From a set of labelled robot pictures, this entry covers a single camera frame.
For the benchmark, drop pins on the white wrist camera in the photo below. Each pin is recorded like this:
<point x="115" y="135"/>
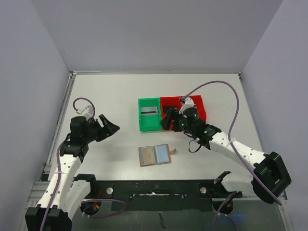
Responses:
<point x="87" y="112"/>
<point x="186" y="103"/>

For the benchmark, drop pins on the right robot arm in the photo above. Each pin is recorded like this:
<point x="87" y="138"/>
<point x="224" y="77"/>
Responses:
<point x="268" y="176"/>

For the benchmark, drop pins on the black card in red bin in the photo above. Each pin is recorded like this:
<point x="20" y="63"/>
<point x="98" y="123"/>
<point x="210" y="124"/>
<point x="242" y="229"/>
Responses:
<point x="166" y="108"/>

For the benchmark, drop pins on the aluminium rail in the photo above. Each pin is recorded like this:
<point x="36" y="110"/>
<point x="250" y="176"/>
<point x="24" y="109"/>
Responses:
<point x="54" y="145"/>
<point x="123" y="189"/>

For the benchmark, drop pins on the red double plastic bin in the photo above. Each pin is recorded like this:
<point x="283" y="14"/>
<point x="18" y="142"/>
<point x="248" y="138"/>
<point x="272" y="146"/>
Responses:
<point x="175" y="101"/>

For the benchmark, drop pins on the silver card in green bin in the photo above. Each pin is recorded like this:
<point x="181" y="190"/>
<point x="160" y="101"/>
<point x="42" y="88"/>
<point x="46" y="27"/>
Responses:
<point x="149" y="110"/>

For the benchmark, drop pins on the aluminium front rail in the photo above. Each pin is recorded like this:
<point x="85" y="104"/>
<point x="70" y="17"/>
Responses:
<point x="123" y="189"/>

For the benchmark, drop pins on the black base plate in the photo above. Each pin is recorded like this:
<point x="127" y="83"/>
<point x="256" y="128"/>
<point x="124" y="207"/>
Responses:
<point x="156" y="195"/>

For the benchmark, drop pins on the green plastic bin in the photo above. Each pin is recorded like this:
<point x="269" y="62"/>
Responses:
<point x="149" y="123"/>

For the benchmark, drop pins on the tan leather card holder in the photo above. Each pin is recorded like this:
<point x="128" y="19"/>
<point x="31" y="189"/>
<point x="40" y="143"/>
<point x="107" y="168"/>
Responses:
<point x="155" y="155"/>

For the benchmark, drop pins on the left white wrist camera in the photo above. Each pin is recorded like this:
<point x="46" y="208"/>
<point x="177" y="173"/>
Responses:
<point x="87" y="112"/>

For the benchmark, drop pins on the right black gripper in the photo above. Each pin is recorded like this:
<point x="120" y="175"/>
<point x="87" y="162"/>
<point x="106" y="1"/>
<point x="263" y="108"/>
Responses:
<point x="173" y="121"/>

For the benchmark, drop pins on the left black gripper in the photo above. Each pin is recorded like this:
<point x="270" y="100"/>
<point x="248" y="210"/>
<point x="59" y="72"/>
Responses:
<point x="111" y="129"/>

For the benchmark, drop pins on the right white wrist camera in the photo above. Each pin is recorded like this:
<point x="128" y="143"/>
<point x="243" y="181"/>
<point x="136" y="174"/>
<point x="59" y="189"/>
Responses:
<point x="186" y="103"/>

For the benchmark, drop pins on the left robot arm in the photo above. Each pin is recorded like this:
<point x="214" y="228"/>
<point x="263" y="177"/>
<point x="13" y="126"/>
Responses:
<point x="66" y="190"/>

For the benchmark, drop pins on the gold card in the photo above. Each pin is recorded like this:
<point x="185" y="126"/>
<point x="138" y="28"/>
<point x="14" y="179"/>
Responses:
<point x="148" y="156"/>

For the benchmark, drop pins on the aluminium left rail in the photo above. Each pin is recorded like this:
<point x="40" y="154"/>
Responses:
<point x="54" y="145"/>

